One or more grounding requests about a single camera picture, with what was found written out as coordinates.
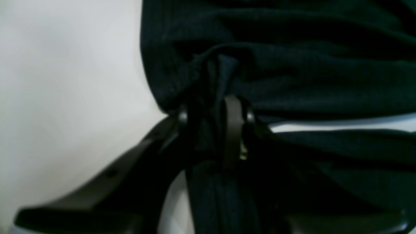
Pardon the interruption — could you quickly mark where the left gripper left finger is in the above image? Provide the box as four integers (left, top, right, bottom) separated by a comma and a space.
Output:
14, 106, 189, 234

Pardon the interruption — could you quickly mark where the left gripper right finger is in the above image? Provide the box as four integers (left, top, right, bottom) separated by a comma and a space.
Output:
223, 95, 410, 234

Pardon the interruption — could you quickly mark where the black t-shirt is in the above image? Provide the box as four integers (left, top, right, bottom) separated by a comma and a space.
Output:
140, 0, 415, 234

